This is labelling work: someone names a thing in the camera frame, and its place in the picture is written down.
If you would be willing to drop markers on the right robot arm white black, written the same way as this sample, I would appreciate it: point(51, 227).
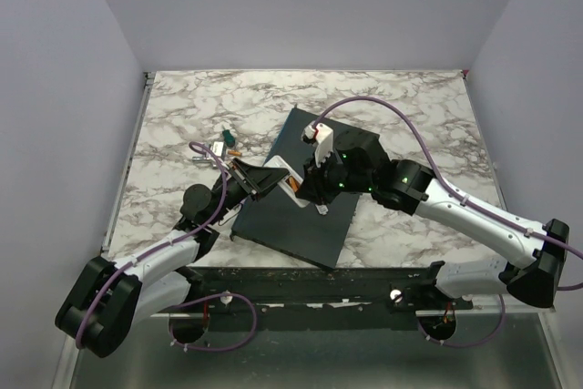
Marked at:
point(530, 255)

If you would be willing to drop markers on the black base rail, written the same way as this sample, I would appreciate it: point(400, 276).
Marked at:
point(297, 299)

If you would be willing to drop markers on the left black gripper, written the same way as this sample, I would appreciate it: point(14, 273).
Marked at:
point(256, 178)

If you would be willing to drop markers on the green handled screwdriver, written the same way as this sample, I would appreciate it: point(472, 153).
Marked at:
point(228, 138)

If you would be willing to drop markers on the chrome metal fitting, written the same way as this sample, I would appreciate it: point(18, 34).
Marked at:
point(204, 160)

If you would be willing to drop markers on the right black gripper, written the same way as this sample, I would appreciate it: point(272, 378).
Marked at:
point(312, 188)

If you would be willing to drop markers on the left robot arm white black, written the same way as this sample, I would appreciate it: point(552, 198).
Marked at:
point(109, 297)

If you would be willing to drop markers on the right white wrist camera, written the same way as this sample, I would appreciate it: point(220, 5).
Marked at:
point(320, 136)

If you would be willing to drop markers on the dark flat metal box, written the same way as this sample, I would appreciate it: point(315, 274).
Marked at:
point(276, 221)

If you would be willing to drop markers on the white remote control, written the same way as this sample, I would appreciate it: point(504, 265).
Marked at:
point(277, 162)

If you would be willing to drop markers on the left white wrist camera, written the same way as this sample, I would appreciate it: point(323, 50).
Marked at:
point(218, 148)

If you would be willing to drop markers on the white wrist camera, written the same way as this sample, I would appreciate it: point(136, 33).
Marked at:
point(218, 148)
point(320, 136)

